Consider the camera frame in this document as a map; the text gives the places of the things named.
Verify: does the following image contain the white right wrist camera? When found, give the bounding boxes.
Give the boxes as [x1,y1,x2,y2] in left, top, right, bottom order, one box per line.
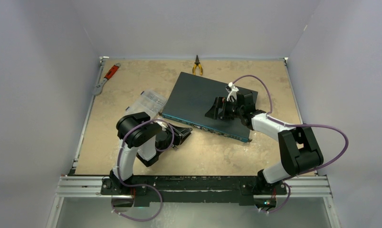
[226,82,239,102]

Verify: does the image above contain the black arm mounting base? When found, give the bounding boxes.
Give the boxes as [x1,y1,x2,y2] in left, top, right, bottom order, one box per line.
[101,175,287,208]

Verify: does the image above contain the red handled adjustable wrench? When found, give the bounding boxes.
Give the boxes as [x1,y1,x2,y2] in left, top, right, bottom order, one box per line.
[92,63,121,96]

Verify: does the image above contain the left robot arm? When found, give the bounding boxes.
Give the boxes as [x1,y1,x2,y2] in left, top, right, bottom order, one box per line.
[109,112,192,194]

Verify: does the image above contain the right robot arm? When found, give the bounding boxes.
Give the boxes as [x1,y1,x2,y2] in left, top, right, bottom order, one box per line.
[205,86,324,193]

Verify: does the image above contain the aluminium frame rail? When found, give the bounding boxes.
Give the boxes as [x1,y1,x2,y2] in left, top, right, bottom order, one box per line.
[56,176,332,198]

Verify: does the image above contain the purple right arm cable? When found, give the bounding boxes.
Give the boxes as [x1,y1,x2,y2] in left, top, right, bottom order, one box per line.
[232,74,350,215]

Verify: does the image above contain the clear plastic organizer box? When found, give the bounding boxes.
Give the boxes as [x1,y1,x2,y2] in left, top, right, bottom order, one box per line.
[124,89,167,119]

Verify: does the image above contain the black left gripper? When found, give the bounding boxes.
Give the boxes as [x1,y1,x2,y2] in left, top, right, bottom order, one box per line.
[157,124,191,155]

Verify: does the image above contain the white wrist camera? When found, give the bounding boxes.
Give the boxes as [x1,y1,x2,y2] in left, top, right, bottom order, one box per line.
[155,120,168,131]
[226,82,239,102]

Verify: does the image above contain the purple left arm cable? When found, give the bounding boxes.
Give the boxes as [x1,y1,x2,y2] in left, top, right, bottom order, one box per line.
[110,118,175,222]

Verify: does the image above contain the yellow handled pliers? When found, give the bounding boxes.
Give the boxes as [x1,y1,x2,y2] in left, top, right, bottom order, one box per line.
[192,55,203,76]

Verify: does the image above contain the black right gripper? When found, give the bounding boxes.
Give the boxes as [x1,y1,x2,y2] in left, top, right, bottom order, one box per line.
[205,96,243,121]

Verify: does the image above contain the dark grey network switch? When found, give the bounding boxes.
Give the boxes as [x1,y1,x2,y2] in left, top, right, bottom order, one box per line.
[162,72,251,143]

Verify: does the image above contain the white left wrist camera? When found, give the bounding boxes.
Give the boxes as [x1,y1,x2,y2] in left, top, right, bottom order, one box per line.
[155,120,168,131]

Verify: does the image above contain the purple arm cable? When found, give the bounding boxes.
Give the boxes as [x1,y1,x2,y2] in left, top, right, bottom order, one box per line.
[110,118,175,222]
[232,74,350,215]

